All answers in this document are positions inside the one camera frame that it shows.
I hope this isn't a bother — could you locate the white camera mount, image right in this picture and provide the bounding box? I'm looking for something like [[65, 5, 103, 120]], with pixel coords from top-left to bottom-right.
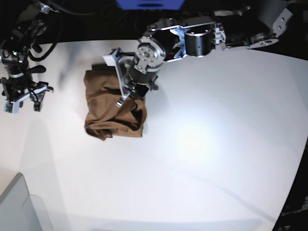
[[103, 48, 131, 107]]

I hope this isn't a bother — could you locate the translucent grey plastic bin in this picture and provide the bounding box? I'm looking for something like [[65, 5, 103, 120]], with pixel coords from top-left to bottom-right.
[[0, 173, 54, 231]]

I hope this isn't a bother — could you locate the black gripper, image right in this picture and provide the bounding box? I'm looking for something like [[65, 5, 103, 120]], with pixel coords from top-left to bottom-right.
[[125, 60, 159, 100]]

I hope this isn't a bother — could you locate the white camera mount, image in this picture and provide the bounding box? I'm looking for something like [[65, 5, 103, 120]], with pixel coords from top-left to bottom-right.
[[0, 77, 54, 115], [103, 48, 131, 107]]

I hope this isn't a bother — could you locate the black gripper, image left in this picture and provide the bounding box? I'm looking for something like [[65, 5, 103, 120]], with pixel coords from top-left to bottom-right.
[[4, 72, 45, 112]]

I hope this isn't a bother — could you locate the brown t-shirt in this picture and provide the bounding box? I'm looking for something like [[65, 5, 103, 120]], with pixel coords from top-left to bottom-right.
[[84, 70, 147, 141]]

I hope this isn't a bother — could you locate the white camera mount, image left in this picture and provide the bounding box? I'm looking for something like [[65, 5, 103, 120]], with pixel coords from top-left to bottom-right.
[[0, 77, 54, 115]]

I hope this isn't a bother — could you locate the blue plastic box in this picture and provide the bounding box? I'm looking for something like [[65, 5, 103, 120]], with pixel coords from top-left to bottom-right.
[[116, 0, 185, 10]]

